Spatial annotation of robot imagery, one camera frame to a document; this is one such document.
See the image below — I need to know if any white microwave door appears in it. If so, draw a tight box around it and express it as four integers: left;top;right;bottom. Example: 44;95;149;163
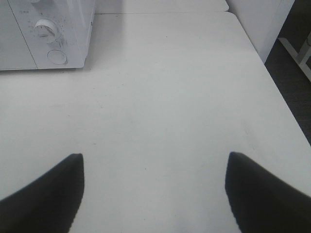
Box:
0;0;37;70

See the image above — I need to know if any white timer knob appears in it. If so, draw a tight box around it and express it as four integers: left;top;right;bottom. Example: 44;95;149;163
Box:
34;19;60;44

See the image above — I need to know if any white table leg frame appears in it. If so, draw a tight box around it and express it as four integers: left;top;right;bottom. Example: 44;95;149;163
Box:
278;31;311;82

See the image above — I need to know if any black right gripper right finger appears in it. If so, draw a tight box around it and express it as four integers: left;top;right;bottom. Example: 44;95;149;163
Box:
225;152;311;233

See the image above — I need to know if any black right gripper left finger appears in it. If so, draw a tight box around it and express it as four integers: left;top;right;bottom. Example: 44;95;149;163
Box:
0;153;85;233

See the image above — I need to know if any white round door button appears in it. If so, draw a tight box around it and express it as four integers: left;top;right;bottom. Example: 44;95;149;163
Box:
47;50;68;65

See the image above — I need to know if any white microwave oven body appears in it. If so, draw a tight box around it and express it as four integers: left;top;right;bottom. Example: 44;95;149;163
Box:
7;0;96;69

